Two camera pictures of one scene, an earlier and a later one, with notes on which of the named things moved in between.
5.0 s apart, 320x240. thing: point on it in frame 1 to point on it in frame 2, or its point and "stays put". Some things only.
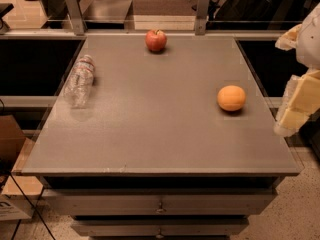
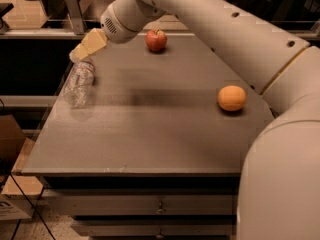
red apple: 156,40 stays put
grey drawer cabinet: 153,156 stays put
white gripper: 311,39 to 109,25
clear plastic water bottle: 79,84 stays put
